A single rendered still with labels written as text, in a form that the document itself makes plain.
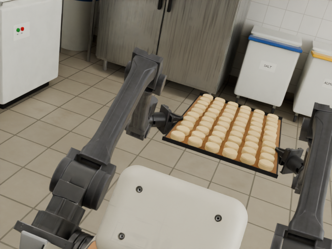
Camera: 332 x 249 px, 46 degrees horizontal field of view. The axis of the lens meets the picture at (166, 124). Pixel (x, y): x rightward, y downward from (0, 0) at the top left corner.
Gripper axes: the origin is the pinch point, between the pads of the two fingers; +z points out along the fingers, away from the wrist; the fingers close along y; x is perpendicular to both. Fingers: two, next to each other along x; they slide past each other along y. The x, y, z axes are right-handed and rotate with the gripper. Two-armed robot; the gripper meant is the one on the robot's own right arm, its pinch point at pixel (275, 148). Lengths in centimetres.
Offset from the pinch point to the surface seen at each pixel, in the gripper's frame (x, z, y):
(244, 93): -171, 206, -67
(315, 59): -207, 164, -11
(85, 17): -41, 368, -41
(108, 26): -45, 298, -32
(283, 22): -226, 238, 6
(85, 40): -47, 372, -71
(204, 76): -123, 218, -54
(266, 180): -111, 89, -90
